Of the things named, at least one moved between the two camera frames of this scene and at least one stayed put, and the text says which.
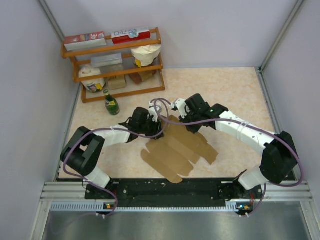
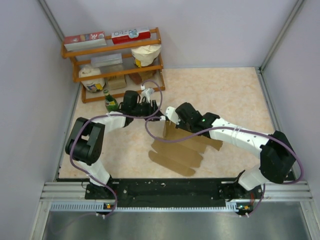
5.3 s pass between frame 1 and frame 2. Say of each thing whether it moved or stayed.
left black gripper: moved
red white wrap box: stayed
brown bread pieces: stayed
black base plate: stayed
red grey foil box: stayed
